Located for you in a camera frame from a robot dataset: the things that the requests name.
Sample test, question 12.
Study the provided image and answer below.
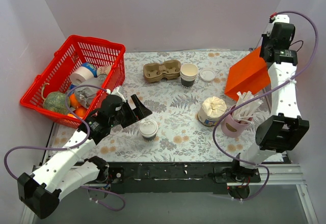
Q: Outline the white plastic cup lid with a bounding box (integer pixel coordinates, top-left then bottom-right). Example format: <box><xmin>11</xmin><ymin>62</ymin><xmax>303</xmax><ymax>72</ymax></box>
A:
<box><xmin>138</xmin><ymin>119</ymin><xmax>158</xmax><ymax>137</ymax></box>

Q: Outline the orange paper bag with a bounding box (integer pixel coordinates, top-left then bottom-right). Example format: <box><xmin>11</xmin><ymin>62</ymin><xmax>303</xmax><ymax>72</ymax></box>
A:
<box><xmin>224</xmin><ymin>47</ymin><xmax>270</xmax><ymax>100</ymax></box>

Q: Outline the cardboard cup carrier stack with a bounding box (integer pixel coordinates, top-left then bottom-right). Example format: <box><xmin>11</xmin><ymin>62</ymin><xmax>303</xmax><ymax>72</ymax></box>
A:
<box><xmin>143</xmin><ymin>60</ymin><xmax>181</xmax><ymax>83</ymax></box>

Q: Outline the stack of paper cups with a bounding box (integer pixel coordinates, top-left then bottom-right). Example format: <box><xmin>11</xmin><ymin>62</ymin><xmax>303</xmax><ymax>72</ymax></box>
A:
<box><xmin>180</xmin><ymin>63</ymin><xmax>198</xmax><ymax>88</ymax></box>

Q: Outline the red plastic basket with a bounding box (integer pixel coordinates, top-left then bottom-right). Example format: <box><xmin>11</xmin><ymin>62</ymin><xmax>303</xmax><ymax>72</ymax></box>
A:
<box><xmin>20</xmin><ymin>35</ymin><xmax>126</xmax><ymax>128</ymax></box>

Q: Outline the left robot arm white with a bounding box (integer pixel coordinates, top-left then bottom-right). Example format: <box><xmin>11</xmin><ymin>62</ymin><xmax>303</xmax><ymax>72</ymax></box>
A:
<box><xmin>17</xmin><ymin>94</ymin><xmax>152</xmax><ymax>219</ymax></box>

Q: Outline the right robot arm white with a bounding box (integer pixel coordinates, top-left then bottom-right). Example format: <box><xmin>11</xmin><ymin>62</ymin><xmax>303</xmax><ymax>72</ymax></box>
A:
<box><xmin>230</xmin><ymin>22</ymin><xmax>309</xmax><ymax>182</ymax></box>

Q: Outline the grey crumpled paper bag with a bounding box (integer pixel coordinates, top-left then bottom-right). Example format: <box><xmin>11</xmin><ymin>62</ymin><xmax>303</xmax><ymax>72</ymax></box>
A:
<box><xmin>74</xmin><ymin>77</ymin><xmax>105</xmax><ymax>108</ymax></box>

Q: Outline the orange fruit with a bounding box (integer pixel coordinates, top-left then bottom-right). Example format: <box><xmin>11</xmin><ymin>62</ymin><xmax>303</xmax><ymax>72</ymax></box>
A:
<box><xmin>69</xmin><ymin>94</ymin><xmax>81</xmax><ymax>108</ymax></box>
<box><xmin>74</xmin><ymin>107</ymin><xmax>87</xmax><ymax>118</ymax></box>

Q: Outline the silver tin can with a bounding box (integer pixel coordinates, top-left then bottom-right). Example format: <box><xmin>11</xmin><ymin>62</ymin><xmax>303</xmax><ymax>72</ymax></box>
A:
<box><xmin>97</xmin><ymin>74</ymin><xmax>107</xmax><ymax>82</ymax></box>

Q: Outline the beige printed pouch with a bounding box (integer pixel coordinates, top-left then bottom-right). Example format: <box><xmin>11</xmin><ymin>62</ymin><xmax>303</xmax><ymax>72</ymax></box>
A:
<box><xmin>96</xmin><ymin>65</ymin><xmax>112</xmax><ymax>76</ymax></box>

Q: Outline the toilet paper roll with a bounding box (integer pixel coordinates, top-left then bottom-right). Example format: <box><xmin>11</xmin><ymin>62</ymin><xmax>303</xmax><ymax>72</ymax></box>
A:
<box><xmin>69</xmin><ymin>67</ymin><xmax>94</xmax><ymax>86</ymax></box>

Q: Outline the floral table mat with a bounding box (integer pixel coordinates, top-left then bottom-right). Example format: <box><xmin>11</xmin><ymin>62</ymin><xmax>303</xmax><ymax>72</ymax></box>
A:
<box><xmin>47</xmin><ymin>50</ymin><xmax>285</xmax><ymax>163</ymax></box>

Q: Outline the green netted melon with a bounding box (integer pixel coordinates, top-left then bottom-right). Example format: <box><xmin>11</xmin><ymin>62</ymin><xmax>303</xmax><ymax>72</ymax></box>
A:
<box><xmin>43</xmin><ymin>92</ymin><xmax>68</xmax><ymax>115</ymax></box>

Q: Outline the napkin filled paper tub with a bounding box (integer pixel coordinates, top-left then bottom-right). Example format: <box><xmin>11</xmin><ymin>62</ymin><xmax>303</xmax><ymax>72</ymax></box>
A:
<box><xmin>198</xmin><ymin>96</ymin><xmax>227</xmax><ymax>127</ymax></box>

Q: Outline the pink cup holder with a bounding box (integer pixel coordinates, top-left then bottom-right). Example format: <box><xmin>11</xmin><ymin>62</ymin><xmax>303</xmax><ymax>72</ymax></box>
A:
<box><xmin>221</xmin><ymin>113</ymin><xmax>253</xmax><ymax>138</ymax></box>

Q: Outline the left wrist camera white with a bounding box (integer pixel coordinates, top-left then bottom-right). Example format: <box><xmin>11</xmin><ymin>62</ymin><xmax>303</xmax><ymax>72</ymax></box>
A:
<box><xmin>111</xmin><ymin>86</ymin><xmax>126</xmax><ymax>102</ymax></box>

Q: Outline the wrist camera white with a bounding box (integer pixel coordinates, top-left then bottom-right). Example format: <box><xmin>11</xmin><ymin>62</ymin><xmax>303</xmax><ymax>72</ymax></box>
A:
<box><xmin>265</xmin><ymin>13</ymin><xmax>290</xmax><ymax>36</ymax></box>
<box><xmin>111</xmin><ymin>86</ymin><xmax>126</xmax><ymax>102</ymax></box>

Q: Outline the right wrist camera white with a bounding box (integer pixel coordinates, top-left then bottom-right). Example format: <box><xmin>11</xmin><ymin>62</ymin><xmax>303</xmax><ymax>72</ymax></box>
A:
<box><xmin>265</xmin><ymin>13</ymin><xmax>290</xmax><ymax>36</ymax></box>

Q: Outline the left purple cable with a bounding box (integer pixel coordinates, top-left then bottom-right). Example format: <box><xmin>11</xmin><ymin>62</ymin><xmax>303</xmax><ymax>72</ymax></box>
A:
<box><xmin>4</xmin><ymin>85</ymin><xmax>127</xmax><ymax>212</ymax></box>

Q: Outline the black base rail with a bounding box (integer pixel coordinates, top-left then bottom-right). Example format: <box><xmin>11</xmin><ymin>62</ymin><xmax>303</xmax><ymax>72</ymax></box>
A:
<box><xmin>86</xmin><ymin>161</ymin><xmax>268</xmax><ymax>194</ymax></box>

